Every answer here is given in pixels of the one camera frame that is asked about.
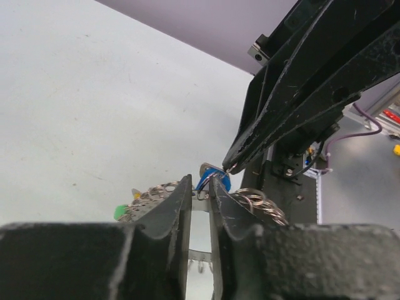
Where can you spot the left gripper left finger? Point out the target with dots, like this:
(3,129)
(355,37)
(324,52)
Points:
(146,259)

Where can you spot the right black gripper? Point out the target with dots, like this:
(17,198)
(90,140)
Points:
(321,57)

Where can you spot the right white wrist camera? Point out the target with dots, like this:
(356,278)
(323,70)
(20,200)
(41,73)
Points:
(258,50)

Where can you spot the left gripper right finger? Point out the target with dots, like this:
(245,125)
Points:
(253,260)

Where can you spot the green key tag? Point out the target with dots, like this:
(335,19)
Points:
(121,212)

